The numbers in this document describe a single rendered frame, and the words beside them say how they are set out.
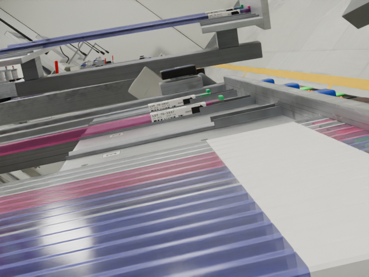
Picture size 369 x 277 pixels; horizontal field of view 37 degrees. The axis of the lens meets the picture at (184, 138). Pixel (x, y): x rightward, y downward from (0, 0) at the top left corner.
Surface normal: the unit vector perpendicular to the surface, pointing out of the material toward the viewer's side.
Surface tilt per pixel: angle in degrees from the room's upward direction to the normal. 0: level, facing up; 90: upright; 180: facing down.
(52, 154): 90
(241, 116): 90
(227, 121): 90
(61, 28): 90
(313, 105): 47
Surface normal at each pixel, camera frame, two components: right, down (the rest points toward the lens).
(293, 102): -0.98, 0.21
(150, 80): 0.00, 0.25
